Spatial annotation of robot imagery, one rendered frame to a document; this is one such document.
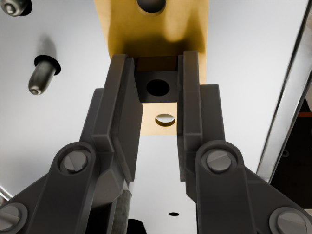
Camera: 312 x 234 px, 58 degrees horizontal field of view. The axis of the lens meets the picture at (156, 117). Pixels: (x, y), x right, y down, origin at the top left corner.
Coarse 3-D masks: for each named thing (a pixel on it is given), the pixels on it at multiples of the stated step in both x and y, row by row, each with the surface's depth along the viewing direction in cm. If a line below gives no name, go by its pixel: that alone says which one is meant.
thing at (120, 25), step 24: (96, 0) 9; (120, 0) 9; (168, 0) 9; (192, 0) 9; (120, 24) 10; (144, 24) 10; (168, 24) 10; (192, 24) 10; (120, 48) 11; (144, 48) 11; (168, 48) 11; (192, 48) 11; (144, 72) 10; (168, 72) 10; (144, 96) 11; (168, 96) 11; (144, 120) 14
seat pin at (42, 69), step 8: (48, 56) 12; (40, 64) 12; (48, 64) 12; (56, 64) 13; (40, 72) 12; (48, 72) 12; (32, 80) 11; (40, 80) 12; (48, 80) 12; (32, 88) 11; (40, 88) 11
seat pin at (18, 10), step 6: (0, 0) 10; (6, 0) 10; (12, 0) 10; (18, 0) 10; (24, 0) 10; (30, 0) 11; (6, 6) 10; (12, 6) 10; (18, 6) 10; (24, 6) 10; (6, 12) 10; (12, 12) 10; (18, 12) 10
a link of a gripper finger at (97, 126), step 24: (120, 72) 10; (96, 96) 10; (120, 96) 9; (96, 120) 8; (120, 120) 8; (96, 144) 8; (120, 144) 8; (120, 168) 9; (24, 192) 8; (96, 192) 8; (120, 192) 9; (0, 216) 7; (24, 216) 7
